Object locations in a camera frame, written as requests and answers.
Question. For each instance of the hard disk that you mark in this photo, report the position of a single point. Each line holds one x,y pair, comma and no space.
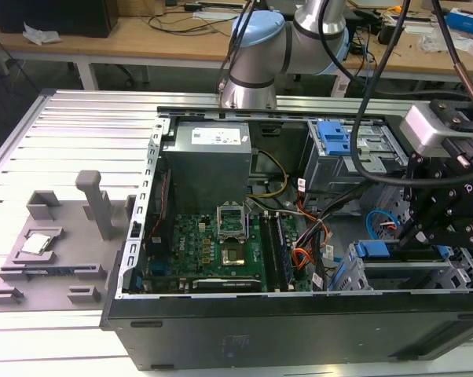
372,250

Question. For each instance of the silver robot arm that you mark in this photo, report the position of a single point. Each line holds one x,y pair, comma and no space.
260,51

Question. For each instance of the metal disk bay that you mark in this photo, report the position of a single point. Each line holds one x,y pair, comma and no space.
346,271

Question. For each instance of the metal disk bay cage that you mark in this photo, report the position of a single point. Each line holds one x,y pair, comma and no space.
323,173

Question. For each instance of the empty blue disk carrier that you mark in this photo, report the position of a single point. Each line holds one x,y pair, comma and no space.
332,137

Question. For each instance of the black RAM slot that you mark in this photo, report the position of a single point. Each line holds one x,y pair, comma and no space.
265,251
276,251

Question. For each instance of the clear plastic bag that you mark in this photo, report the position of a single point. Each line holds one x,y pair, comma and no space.
431,42

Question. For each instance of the small black device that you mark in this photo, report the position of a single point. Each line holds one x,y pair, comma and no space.
391,33

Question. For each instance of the blue cardboard box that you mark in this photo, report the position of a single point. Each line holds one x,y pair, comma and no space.
466,19

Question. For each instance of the CPU socket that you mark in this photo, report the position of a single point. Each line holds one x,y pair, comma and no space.
232,256

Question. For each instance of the black PC case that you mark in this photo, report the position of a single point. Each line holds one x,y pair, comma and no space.
260,337

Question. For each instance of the black graphics card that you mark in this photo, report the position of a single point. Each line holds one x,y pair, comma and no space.
224,283

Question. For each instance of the grey power supply box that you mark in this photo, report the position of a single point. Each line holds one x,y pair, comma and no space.
209,169

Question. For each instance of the green motherboard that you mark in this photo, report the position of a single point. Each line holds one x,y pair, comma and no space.
193,243

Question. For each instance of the wooden desk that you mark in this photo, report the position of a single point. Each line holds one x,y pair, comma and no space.
122,39

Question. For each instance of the grey parts rack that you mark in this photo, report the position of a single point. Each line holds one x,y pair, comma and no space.
75,243

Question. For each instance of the RAM stick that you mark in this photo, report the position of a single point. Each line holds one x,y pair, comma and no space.
48,271

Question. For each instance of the silver CPU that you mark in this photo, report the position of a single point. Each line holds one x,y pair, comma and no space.
38,243

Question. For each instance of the large black box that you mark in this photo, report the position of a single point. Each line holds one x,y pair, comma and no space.
52,15

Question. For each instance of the crumpled white plastic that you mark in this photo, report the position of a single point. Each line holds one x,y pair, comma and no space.
40,34

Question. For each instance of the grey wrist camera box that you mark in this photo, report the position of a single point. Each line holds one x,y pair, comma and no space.
421,129

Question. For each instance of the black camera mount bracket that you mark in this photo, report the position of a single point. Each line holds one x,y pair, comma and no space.
456,114

